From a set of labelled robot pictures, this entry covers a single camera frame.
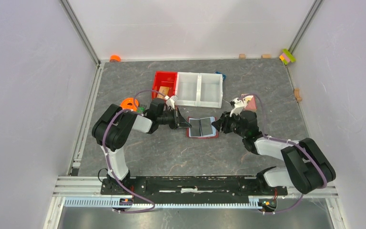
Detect aluminium frame rail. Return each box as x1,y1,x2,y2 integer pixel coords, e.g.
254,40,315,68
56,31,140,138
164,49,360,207
52,176,338,209

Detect gold striped credit card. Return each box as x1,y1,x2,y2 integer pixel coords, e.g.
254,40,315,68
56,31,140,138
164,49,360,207
157,86,170,99

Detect orange tape roll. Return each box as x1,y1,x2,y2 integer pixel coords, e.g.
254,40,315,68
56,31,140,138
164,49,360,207
109,55,121,62

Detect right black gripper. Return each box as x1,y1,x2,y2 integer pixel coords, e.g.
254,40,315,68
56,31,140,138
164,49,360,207
211,110,246,138

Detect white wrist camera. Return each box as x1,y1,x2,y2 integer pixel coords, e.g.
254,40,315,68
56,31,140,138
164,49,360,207
229,97,246,117
164,95,178,110

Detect red card holder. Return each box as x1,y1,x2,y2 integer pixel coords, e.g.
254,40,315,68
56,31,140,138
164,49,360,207
186,116,218,138

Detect blue object behind bin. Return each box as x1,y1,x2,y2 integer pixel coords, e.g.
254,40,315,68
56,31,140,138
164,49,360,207
214,71,226,81

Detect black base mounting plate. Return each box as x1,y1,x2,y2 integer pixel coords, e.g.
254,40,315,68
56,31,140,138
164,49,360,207
100,176,288,205

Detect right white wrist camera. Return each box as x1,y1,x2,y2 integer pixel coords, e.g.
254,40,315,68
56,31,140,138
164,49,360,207
229,97,246,117

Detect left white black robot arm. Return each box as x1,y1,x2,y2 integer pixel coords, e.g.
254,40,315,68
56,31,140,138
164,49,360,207
91,98,192,194

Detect black credit card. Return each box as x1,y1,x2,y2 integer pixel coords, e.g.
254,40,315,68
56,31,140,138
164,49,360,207
200,117,214,137
189,118,202,137

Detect white two-compartment bin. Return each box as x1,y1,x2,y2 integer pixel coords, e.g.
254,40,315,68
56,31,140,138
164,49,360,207
175,72,223,108

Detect wooden arch block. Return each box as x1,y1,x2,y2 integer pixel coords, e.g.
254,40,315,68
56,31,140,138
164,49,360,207
294,88,303,103

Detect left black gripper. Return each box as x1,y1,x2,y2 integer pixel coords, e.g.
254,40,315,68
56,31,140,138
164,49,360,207
157,106,192,130

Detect colourful stacked toy bricks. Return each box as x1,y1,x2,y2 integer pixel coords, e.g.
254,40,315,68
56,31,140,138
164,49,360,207
279,49,296,65

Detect green toy brick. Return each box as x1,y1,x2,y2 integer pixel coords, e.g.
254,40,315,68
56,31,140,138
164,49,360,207
137,107,145,114

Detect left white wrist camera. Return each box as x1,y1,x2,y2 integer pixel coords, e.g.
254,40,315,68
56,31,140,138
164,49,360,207
164,95,178,110

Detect orange letter e toy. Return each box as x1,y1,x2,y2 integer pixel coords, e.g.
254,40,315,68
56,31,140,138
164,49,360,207
120,97,139,111

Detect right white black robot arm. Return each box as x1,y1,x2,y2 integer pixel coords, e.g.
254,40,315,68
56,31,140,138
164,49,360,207
212,111,336,195

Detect red plastic bin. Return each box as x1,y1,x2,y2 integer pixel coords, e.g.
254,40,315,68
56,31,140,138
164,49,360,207
152,71,178,96

